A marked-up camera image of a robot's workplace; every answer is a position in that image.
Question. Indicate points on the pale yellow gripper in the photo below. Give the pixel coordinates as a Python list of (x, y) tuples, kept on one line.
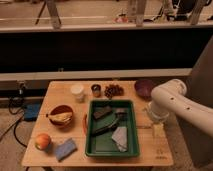
[(158, 130)]

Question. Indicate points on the grey folded cloth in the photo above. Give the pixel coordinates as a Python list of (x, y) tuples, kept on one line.
[(119, 136)]

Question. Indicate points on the blue power box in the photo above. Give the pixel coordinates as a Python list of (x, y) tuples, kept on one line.
[(31, 112)]

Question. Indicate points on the yellow banana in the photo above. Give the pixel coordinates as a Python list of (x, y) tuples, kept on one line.
[(61, 117)]

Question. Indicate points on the small dark cup in tray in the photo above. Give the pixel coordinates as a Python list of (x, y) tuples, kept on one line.
[(121, 113)]

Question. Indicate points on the red yellow apple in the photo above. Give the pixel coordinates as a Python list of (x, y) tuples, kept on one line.
[(42, 141)]

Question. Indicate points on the blue sponge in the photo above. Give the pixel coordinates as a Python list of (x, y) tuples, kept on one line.
[(65, 149)]

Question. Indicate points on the bunch of dark grapes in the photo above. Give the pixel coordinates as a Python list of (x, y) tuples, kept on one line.
[(113, 90)]

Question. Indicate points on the white plastic cup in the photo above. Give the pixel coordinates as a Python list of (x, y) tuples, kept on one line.
[(77, 90)]

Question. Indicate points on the dark green spatula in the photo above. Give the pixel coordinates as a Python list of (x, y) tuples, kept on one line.
[(105, 125)]

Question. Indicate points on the orange utensil beside tray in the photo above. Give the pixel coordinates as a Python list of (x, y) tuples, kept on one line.
[(84, 123)]

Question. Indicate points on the red bowl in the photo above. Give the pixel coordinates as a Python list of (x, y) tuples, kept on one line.
[(61, 109)]

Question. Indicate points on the green plastic tray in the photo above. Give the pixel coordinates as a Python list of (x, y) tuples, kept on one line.
[(103, 145)]

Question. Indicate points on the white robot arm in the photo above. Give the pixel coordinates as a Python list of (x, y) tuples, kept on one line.
[(170, 97)]

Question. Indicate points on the dark brown block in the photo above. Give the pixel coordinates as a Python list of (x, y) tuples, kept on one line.
[(102, 112)]

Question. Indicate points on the purple bowl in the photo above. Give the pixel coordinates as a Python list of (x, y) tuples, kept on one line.
[(143, 88)]

